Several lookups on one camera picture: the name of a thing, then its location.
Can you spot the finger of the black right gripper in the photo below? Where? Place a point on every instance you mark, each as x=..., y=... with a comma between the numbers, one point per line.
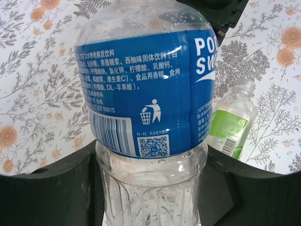
x=223, y=14

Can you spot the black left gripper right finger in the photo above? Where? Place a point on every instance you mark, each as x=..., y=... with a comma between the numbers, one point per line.
x=258, y=200

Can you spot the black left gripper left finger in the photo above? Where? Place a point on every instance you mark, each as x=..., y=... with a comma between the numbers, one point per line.
x=47, y=195

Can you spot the clear bottle blue label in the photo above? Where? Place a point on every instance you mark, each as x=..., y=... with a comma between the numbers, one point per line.
x=145, y=82

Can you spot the clear bottle lime green label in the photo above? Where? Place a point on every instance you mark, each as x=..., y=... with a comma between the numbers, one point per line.
x=235, y=122

